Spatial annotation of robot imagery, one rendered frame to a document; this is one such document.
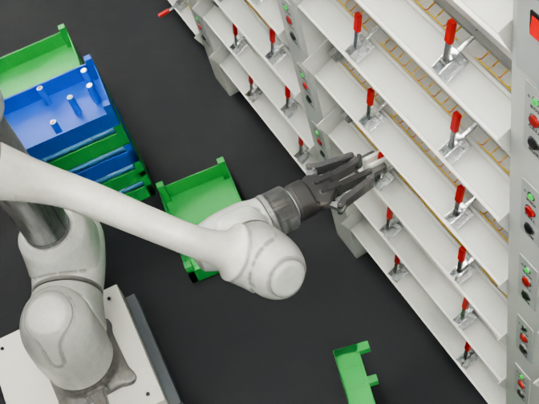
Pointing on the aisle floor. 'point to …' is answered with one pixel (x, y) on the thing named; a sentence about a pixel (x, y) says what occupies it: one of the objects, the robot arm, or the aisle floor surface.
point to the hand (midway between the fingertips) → (380, 159)
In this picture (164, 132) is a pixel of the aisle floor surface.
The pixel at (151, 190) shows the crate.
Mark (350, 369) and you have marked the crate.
